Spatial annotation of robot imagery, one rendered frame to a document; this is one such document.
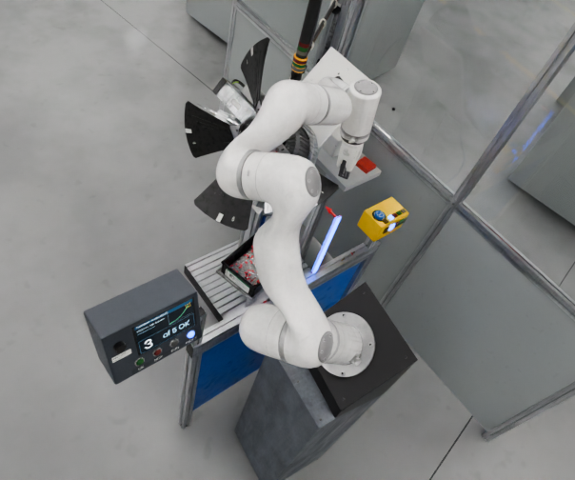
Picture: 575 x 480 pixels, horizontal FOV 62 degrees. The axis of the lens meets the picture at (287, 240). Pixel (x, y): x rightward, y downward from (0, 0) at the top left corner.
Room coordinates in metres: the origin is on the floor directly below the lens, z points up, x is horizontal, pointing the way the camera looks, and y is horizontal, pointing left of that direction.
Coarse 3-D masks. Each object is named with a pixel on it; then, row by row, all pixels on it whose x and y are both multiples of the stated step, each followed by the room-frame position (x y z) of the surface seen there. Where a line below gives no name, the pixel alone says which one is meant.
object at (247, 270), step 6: (252, 246) 1.16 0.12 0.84; (246, 252) 1.12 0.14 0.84; (240, 258) 1.09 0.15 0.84; (246, 258) 1.09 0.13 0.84; (252, 258) 1.11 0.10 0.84; (234, 264) 1.05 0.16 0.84; (240, 264) 1.06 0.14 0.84; (246, 264) 1.07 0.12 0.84; (252, 264) 1.08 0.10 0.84; (246, 270) 1.04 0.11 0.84; (252, 270) 1.05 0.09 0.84; (246, 276) 1.02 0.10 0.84; (252, 282) 1.00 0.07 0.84; (258, 282) 1.01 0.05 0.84
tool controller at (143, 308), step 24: (144, 288) 0.61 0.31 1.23; (168, 288) 0.63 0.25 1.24; (192, 288) 0.65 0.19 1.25; (96, 312) 0.51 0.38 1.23; (120, 312) 0.52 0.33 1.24; (144, 312) 0.54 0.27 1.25; (168, 312) 0.57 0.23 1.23; (192, 312) 0.61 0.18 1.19; (96, 336) 0.46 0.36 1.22; (120, 336) 0.47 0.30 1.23; (144, 336) 0.51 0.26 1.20; (168, 336) 0.55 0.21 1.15; (192, 336) 0.59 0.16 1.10; (120, 360) 0.44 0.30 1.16
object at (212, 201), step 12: (216, 180) 1.24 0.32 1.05; (204, 192) 1.20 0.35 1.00; (216, 192) 1.21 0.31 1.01; (204, 204) 1.18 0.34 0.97; (216, 204) 1.19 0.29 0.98; (228, 204) 1.20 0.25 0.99; (240, 204) 1.21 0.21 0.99; (216, 216) 1.16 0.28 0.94; (228, 216) 1.17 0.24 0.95; (240, 216) 1.19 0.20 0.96; (240, 228) 1.16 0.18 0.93
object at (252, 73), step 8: (264, 40) 1.63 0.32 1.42; (256, 48) 1.64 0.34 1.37; (264, 48) 1.60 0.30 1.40; (248, 56) 1.66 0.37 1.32; (256, 56) 1.61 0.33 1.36; (264, 56) 1.57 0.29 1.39; (248, 64) 1.64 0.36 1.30; (256, 64) 1.58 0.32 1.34; (264, 64) 1.55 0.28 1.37; (248, 72) 1.62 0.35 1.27; (256, 72) 1.56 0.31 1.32; (248, 80) 1.60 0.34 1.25; (256, 80) 1.54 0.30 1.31; (248, 88) 1.60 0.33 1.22; (256, 88) 1.52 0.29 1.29; (256, 96) 1.49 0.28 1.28; (256, 104) 1.49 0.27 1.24
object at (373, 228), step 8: (392, 200) 1.42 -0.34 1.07; (376, 208) 1.35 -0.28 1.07; (384, 208) 1.36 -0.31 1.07; (392, 208) 1.38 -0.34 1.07; (400, 208) 1.39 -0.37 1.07; (368, 216) 1.30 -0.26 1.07; (400, 216) 1.35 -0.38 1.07; (360, 224) 1.31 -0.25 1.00; (368, 224) 1.29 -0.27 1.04; (376, 224) 1.27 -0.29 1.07; (384, 224) 1.28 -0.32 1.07; (392, 224) 1.31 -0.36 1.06; (368, 232) 1.28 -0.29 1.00; (376, 232) 1.26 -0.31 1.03; (376, 240) 1.27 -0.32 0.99
